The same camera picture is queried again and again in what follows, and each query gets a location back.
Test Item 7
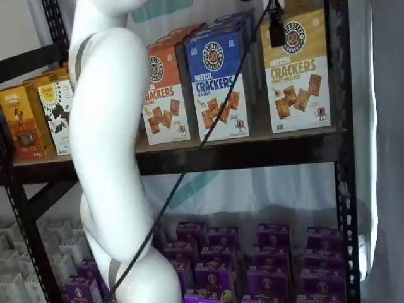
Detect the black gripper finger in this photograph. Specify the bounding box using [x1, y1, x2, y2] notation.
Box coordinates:
[264, 0, 287, 49]

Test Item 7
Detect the yellow honey mustard crackers box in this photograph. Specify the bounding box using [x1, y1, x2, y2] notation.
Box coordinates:
[260, 8, 332, 134]
[283, 0, 326, 16]

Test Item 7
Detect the blue sea salt crackers box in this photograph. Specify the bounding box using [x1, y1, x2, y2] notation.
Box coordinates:
[214, 9, 263, 92]
[184, 30, 250, 142]
[195, 21, 257, 105]

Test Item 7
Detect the orange cheddar crackers box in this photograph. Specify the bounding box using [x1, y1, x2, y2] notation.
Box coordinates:
[138, 42, 193, 146]
[167, 23, 208, 38]
[157, 31, 203, 49]

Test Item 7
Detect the wooden shelf board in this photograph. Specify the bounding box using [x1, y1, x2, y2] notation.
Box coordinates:
[12, 126, 338, 168]

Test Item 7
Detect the black metal shelf rack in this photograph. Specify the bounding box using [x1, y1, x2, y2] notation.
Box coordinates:
[0, 0, 362, 303]

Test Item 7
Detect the purple Annie's snack box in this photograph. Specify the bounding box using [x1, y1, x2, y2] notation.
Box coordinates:
[184, 288, 237, 303]
[163, 241, 200, 269]
[77, 260, 108, 285]
[208, 225, 240, 250]
[247, 266, 292, 296]
[200, 246, 237, 269]
[252, 249, 292, 272]
[177, 268, 196, 292]
[176, 220, 208, 244]
[257, 223, 291, 252]
[241, 293, 288, 303]
[64, 274, 102, 303]
[303, 249, 345, 271]
[306, 226, 343, 252]
[299, 268, 347, 303]
[194, 261, 237, 294]

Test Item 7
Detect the orange brown snack box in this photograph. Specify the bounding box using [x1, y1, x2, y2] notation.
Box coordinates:
[21, 75, 49, 93]
[40, 66, 71, 83]
[0, 85, 53, 160]

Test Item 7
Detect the Simple Mills sweet thins box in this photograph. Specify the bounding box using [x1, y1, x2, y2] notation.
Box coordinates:
[37, 79, 76, 157]

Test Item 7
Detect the white carton box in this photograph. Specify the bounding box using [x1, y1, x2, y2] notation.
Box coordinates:
[0, 247, 23, 274]
[0, 271, 31, 303]
[47, 252, 78, 285]
[39, 232, 66, 255]

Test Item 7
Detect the grey white side curtain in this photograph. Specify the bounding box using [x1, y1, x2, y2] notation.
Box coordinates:
[347, 0, 404, 303]

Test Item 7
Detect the white backdrop sheet teal logo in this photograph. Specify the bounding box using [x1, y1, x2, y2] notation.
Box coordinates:
[28, 0, 337, 228]

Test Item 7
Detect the black cable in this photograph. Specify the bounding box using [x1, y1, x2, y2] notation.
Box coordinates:
[109, 0, 278, 294]

